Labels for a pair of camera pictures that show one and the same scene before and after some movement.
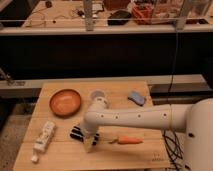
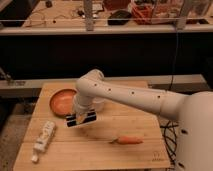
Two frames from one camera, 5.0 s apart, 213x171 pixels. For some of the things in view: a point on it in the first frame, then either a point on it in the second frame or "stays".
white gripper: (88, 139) -> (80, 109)
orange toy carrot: (125, 140) stays
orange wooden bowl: (65, 102) stays
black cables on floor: (173, 147) stays
